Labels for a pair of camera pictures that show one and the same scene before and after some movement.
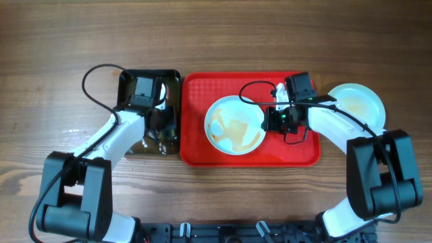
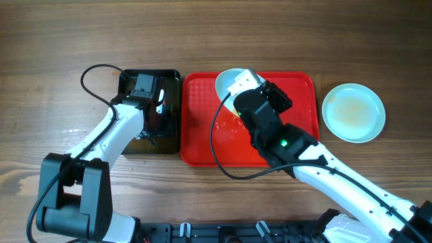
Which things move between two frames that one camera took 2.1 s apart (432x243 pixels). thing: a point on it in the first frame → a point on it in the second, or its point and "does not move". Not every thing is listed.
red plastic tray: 199,91 does not move
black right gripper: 270,123 → 275,94
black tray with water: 166,140 does not move
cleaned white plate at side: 362,102 does not move
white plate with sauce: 233,127 → 225,79
